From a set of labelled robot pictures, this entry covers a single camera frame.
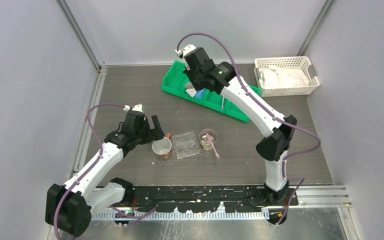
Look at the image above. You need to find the brown steel cup with handle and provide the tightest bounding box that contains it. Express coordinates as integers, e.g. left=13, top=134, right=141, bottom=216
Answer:
left=151, top=133, right=173, bottom=160

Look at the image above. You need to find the white toothpaste tube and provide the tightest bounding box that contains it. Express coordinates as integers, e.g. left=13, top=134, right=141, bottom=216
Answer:
left=184, top=82, right=197, bottom=98

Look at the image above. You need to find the clear acrylic toothbrush holder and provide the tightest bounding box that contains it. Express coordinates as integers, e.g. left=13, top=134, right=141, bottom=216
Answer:
left=172, top=131, right=201, bottom=160

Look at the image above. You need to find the pink toothbrush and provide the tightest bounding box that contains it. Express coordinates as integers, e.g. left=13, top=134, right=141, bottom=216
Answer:
left=205, top=133, right=220, bottom=159

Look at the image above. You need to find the clear oval acrylic tray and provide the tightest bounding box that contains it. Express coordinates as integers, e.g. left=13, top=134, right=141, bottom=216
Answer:
left=150, top=131, right=214, bottom=165

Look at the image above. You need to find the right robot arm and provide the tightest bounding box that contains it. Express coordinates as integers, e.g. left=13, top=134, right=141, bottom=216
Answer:
left=176, top=44, right=297, bottom=205

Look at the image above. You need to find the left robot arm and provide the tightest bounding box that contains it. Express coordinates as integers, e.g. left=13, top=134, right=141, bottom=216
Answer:
left=45, top=109, right=165, bottom=238

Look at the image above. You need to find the blue toothpaste tube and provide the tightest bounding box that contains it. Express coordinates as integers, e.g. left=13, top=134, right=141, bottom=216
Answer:
left=194, top=88, right=206, bottom=99

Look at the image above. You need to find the white cloth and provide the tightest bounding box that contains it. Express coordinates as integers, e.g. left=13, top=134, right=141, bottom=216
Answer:
left=260, top=65, right=310, bottom=89

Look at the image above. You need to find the white perforated plastic basket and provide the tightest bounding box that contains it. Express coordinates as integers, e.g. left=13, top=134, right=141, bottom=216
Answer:
left=254, top=56, right=320, bottom=97

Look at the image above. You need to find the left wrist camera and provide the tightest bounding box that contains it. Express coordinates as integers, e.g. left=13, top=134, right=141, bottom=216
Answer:
left=130, top=103, right=144, bottom=113

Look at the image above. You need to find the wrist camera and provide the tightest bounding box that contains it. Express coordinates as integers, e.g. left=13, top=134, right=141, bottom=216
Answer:
left=182, top=44, right=196, bottom=58
left=130, top=103, right=144, bottom=113

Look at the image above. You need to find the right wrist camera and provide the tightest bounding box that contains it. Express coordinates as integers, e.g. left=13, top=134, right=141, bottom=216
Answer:
left=182, top=44, right=196, bottom=58

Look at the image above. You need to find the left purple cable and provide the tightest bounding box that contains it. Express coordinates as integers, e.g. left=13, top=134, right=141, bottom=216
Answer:
left=52, top=103, right=128, bottom=240

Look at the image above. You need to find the purple cable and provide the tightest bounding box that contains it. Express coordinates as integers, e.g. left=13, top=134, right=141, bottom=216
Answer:
left=52, top=103, right=128, bottom=240
left=175, top=32, right=322, bottom=226

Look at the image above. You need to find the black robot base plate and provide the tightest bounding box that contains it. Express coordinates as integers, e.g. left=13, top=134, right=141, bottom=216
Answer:
left=114, top=185, right=299, bottom=224

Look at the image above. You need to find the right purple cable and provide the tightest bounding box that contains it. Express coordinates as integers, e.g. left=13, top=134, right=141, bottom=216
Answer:
left=175, top=32, right=322, bottom=226

